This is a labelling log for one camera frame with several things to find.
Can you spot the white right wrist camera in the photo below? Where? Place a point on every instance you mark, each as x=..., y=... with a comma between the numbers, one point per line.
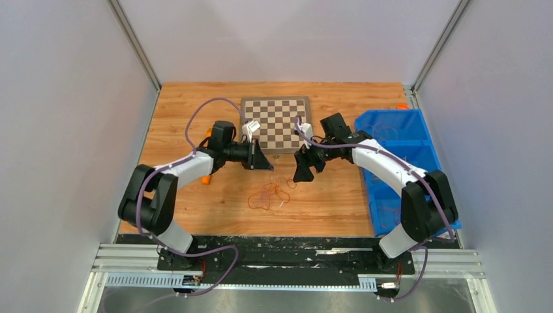
x=305, y=131

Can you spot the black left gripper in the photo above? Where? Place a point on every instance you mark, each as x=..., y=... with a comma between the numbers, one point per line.
x=255, y=159

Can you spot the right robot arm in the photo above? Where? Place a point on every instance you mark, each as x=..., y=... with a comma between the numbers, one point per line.
x=427, y=204

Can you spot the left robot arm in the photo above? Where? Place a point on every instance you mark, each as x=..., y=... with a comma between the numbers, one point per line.
x=150, y=197

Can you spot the aluminium frame post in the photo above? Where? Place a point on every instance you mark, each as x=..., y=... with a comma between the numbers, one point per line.
x=448, y=30
x=129, y=32

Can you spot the right aluminium frame post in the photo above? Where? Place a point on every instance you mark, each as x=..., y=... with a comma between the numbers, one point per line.
x=448, y=30

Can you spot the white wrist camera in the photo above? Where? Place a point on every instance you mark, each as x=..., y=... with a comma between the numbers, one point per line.
x=250, y=127
x=305, y=131

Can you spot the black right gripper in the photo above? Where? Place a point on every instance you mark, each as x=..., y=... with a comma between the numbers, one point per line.
x=304, y=159

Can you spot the left aluminium frame post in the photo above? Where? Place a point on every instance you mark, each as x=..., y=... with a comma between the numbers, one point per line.
x=129, y=32

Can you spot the wooden chessboard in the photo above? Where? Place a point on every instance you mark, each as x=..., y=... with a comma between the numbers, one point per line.
x=276, y=116

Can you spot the blue plastic bin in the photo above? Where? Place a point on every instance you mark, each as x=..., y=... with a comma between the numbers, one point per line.
x=405, y=134

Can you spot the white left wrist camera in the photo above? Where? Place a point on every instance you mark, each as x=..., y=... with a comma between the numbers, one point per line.
x=250, y=127

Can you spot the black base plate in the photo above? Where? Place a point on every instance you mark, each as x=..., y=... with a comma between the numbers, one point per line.
x=293, y=261

